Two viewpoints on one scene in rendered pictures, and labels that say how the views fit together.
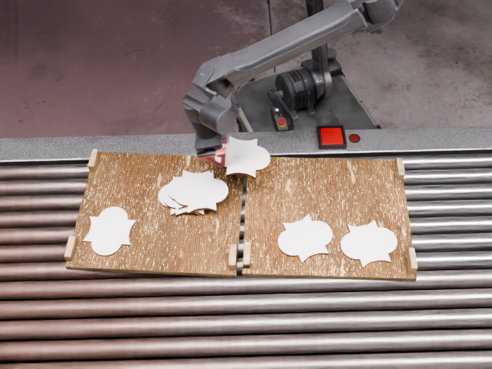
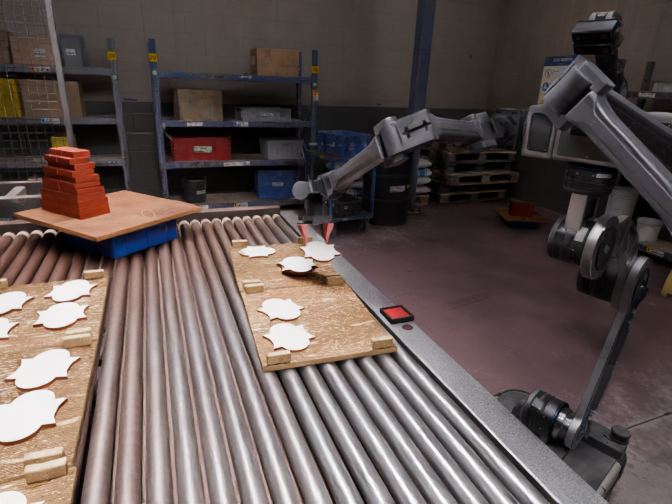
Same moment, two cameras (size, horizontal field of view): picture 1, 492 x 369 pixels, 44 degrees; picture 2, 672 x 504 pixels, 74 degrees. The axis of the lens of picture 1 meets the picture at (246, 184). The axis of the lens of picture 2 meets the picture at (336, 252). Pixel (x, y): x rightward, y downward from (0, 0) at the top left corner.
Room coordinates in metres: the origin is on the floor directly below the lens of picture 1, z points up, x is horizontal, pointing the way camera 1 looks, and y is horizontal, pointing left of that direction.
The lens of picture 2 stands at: (0.45, -1.28, 1.57)
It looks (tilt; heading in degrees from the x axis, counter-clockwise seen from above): 21 degrees down; 68
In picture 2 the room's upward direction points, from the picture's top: 2 degrees clockwise
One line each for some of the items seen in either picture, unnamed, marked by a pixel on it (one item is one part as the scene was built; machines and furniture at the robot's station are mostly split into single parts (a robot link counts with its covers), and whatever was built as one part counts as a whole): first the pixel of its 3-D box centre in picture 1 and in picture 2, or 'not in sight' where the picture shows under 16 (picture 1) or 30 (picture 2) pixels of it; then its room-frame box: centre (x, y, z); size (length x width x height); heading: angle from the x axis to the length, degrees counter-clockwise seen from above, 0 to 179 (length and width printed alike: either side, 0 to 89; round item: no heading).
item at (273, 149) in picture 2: not in sight; (280, 147); (1.90, 4.36, 0.76); 0.50 x 0.36 x 0.24; 7
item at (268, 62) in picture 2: not in sight; (274, 63); (1.83, 4.36, 1.74); 0.50 x 0.38 x 0.32; 1
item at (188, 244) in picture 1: (160, 210); (281, 264); (0.84, 0.22, 0.93); 0.41 x 0.35 x 0.02; 86
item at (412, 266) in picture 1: (411, 260); (278, 357); (0.67, -0.39, 0.95); 0.06 x 0.02 x 0.03; 177
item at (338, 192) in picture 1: (326, 214); (311, 319); (0.81, -0.20, 0.93); 0.41 x 0.35 x 0.02; 87
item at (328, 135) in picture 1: (331, 137); (396, 314); (1.07, -0.24, 0.92); 0.06 x 0.06 x 0.01; 1
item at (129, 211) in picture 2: not in sight; (113, 211); (0.25, 0.71, 1.03); 0.50 x 0.50 x 0.02; 40
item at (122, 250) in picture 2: not in sight; (122, 229); (0.28, 0.65, 0.97); 0.31 x 0.31 x 0.10; 40
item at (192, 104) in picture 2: not in sight; (197, 104); (0.92, 4.40, 1.26); 0.49 x 0.38 x 0.34; 8
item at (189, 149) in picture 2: not in sight; (200, 146); (0.92, 4.37, 0.78); 0.66 x 0.45 x 0.28; 1
